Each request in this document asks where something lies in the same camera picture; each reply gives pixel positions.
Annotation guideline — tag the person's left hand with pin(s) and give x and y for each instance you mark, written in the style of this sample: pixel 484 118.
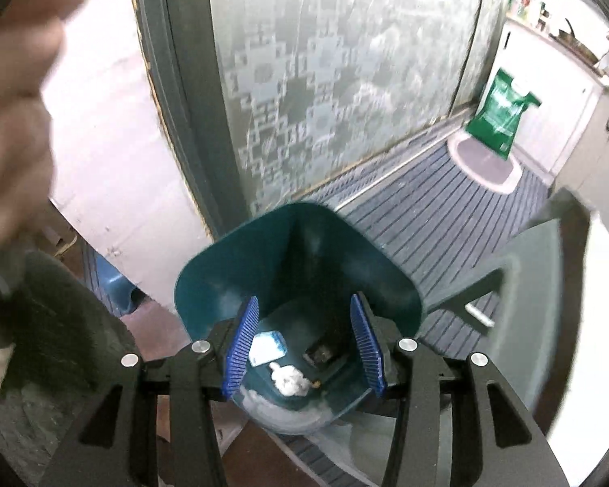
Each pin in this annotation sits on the person's left hand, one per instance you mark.
pixel 32 33

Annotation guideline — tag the blue white tissue pack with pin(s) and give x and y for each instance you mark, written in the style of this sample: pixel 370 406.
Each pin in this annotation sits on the blue white tissue pack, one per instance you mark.
pixel 267 347

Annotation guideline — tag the white kitchen cabinet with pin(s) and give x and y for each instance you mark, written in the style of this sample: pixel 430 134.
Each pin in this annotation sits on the white kitchen cabinet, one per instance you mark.
pixel 564 141

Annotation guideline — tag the green rice bag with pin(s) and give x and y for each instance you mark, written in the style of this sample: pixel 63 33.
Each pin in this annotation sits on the green rice bag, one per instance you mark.
pixel 496 124

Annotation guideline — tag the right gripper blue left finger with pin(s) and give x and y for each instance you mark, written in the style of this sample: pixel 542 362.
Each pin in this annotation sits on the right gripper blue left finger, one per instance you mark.
pixel 237 344

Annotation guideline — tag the frosted patterned sliding door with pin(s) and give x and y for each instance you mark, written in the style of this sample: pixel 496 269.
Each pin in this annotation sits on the frosted patterned sliding door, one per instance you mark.
pixel 266 100

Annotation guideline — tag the teal plastic trash bin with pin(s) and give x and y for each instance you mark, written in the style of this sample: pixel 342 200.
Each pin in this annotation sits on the teal plastic trash bin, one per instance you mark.
pixel 303 262

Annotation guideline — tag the white tissue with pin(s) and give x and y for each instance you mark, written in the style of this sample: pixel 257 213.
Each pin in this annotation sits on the white tissue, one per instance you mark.
pixel 289 381

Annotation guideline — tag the black white rectangular package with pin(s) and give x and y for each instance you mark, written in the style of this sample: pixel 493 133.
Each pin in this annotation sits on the black white rectangular package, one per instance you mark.
pixel 321 356

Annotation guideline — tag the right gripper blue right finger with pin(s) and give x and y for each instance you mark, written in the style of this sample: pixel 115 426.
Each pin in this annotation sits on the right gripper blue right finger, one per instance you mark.
pixel 369 345

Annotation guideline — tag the oval grey floor mat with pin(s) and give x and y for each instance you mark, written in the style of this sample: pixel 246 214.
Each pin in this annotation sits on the oval grey floor mat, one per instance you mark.
pixel 484 166

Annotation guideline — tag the condiment bottles group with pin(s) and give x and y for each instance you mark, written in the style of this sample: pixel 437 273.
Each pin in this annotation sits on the condiment bottles group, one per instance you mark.
pixel 532 12

